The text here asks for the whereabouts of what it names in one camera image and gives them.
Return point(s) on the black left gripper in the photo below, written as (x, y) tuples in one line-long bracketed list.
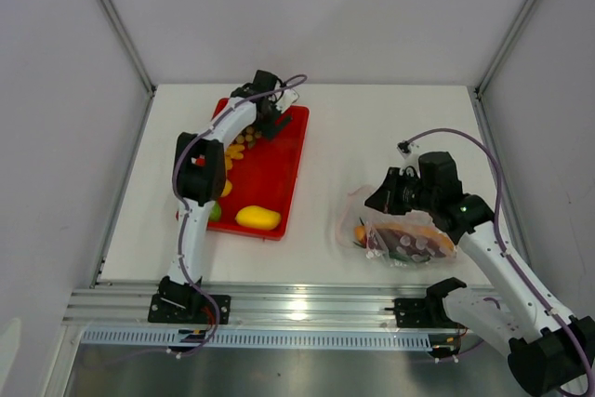
[(270, 130)]

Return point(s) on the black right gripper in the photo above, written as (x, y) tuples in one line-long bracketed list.
[(385, 198)]

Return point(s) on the tan longan fruit bunch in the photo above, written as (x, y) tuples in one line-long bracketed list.
[(248, 137)]

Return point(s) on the clear zip top bag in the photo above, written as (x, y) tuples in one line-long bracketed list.
[(354, 208)]

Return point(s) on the sliced cured ham piece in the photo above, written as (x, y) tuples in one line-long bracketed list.
[(431, 245)]

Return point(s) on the green scallion stalk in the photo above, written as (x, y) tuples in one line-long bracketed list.
[(390, 238)]

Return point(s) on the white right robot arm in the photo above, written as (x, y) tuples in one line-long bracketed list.
[(546, 346)]

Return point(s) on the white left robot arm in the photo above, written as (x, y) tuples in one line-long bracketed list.
[(199, 172)]

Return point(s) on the orange ginger root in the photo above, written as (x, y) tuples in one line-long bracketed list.
[(235, 152)]

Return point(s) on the red plastic tray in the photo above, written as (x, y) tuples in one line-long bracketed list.
[(266, 176)]

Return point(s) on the yellow potato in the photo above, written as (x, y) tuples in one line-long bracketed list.
[(227, 188)]

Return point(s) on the yellow mango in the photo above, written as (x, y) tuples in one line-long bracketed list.
[(258, 218)]

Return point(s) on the green custard apple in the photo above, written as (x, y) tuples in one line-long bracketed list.
[(215, 213)]

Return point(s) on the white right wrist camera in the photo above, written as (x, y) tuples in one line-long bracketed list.
[(409, 152)]

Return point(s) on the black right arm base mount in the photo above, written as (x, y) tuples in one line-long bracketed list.
[(427, 312)]

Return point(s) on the aluminium rail profile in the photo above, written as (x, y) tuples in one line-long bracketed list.
[(260, 306)]

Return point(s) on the slotted grey cable duct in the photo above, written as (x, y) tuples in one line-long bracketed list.
[(247, 338)]

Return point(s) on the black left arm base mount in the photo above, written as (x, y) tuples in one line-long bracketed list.
[(174, 303)]

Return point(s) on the left aluminium frame post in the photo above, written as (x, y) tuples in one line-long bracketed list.
[(113, 17)]

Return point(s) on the aluminium frame post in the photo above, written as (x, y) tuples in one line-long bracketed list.
[(506, 45), (113, 17)]

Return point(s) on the right aluminium frame post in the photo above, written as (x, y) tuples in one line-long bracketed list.
[(506, 45)]

